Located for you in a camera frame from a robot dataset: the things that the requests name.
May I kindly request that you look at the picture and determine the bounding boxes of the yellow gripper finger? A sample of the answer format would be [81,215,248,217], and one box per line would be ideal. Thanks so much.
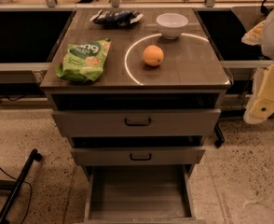
[243,62,274,124]
[241,21,265,46]

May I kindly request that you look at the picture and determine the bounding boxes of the orange fruit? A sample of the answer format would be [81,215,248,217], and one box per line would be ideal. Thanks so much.
[143,45,164,67]

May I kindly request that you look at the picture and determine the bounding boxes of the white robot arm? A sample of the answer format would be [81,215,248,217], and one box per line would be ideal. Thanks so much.
[241,8,274,124]

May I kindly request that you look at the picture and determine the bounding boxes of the grey drawer cabinet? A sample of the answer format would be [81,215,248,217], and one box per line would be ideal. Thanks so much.
[39,7,232,224]

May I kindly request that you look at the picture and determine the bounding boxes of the top grey drawer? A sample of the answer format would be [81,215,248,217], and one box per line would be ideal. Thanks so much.
[52,109,220,137]

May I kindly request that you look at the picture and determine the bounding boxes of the grey drawer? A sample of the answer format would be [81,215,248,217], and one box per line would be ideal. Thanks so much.
[70,147,205,166]
[52,109,220,137]

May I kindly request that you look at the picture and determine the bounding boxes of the bottom open drawer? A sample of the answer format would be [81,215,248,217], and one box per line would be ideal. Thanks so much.
[84,165,196,224]

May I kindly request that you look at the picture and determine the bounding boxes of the middle grey drawer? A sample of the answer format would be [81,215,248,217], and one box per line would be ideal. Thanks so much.
[70,147,205,166]

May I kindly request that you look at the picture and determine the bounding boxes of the black headphones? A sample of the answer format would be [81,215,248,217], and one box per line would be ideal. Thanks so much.
[260,0,274,16]

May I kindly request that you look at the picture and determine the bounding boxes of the white ceramic bowl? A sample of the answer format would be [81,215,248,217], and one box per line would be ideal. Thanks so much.
[156,13,188,39]

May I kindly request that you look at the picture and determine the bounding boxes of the blue white chip bag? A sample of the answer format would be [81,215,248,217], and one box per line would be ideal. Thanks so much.
[90,10,144,27]

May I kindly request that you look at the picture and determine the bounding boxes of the green snack bag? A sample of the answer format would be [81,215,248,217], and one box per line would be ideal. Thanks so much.
[55,38,111,82]

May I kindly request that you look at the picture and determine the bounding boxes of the black stand leg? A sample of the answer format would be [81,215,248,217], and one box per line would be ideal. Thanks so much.
[0,149,42,224]

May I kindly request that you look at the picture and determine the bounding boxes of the black table frame leg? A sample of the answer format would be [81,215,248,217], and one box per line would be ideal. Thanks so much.
[214,124,225,147]

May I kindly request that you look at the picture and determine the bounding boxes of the black floor cable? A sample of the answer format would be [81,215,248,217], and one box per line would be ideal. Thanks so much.
[0,142,34,224]

